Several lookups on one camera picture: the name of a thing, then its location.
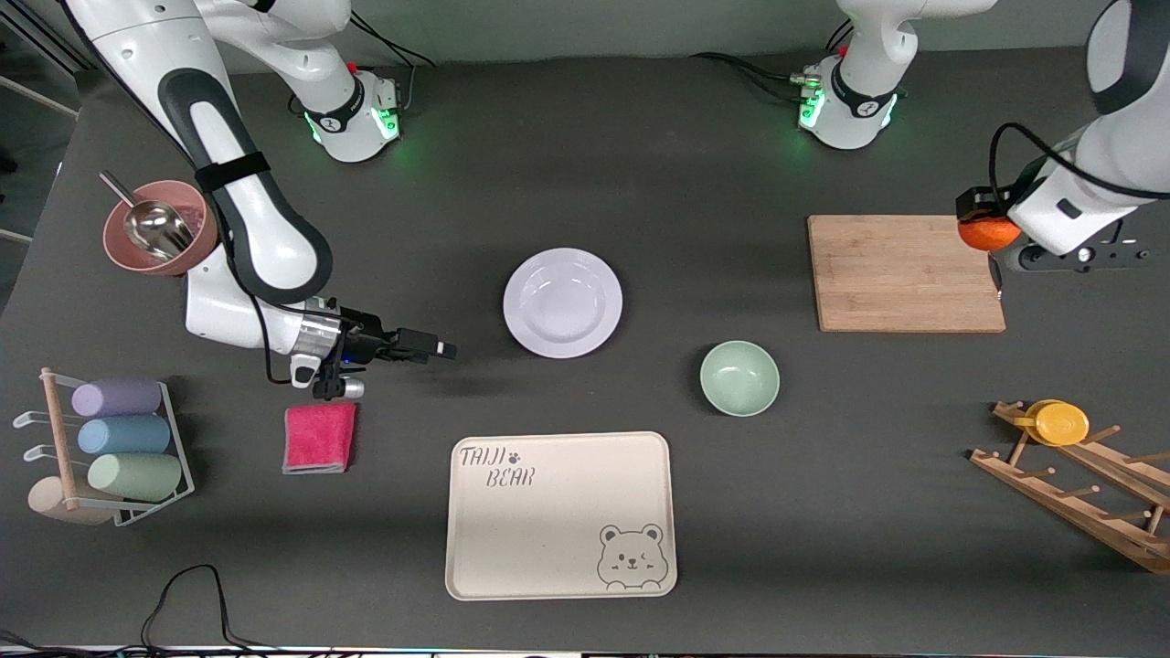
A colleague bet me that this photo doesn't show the yellow mug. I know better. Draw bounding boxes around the yellow mug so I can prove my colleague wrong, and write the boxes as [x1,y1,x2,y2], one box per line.
[1023,399,1091,448]

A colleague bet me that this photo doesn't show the pale green bowl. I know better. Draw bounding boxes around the pale green bowl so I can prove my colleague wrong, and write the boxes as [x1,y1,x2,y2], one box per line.
[699,340,782,419]

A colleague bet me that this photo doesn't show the orange fruit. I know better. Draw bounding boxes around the orange fruit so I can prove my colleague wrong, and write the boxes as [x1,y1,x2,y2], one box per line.
[957,214,1023,253]

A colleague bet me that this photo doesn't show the white round plate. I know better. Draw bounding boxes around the white round plate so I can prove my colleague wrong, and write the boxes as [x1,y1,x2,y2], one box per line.
[503,248,624,360]

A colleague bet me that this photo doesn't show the wooden peg rack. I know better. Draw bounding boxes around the wooden peg rack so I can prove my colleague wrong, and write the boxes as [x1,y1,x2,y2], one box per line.
[969,400,1170,577]

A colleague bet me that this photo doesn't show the wooden cutting board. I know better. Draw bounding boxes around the wooden cutting board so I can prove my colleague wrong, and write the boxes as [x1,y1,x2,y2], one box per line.
[807,215,1008,334]

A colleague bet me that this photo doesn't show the metal scoop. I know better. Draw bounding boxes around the metal scoop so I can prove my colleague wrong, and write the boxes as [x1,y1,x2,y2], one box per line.
[98,170,196,260]

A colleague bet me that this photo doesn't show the white wire cup rack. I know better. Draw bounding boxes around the white wire cup rack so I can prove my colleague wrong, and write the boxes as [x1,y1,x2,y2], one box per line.
[13,366,197,528]

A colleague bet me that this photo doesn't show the pink folded cloth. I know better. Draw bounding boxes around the pink folded cloth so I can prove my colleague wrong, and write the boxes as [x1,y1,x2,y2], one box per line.
[282,401,358,475]

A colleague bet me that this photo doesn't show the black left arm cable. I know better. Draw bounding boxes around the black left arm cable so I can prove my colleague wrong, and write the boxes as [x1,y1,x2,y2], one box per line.
[990,122,1170,217]

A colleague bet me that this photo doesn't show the green cup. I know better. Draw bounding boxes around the green cup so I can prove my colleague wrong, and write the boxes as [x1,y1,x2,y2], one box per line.
[87,451,185,503]

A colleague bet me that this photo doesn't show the pink bowl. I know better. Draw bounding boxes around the pink bowl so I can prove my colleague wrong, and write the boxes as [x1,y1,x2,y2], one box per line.
[101,179,221,278]

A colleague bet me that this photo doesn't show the black base cables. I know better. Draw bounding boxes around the black base cables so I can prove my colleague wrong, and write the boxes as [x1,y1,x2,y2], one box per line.
[346,7,441,72]
[689,18,856,103]

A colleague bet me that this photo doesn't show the black left base cables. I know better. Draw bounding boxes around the black left base cables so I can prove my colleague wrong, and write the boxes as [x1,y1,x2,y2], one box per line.
[689,18,856,103]

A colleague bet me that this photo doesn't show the blue cup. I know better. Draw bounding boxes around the blue cup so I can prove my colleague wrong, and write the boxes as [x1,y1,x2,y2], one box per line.
[77,415,173,457]

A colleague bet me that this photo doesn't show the beige bear print tray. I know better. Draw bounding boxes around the beige bear print tray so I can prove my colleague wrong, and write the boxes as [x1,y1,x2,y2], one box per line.
[445,431,679,601]

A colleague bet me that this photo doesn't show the black right base cables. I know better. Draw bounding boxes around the black right base cables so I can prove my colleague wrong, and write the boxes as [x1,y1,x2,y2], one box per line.
[346,7,441,72]

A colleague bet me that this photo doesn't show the beige cup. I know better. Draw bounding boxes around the beige cup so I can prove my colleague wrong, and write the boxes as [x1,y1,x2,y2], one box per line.
[27,476,116,527]

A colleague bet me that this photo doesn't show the purple cup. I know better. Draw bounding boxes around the purple cup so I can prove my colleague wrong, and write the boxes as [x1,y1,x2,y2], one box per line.
[71,378,165,419]

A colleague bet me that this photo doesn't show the black cable loop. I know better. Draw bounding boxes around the black cable loop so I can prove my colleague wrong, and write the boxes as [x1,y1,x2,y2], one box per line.
[0,564,307,658]

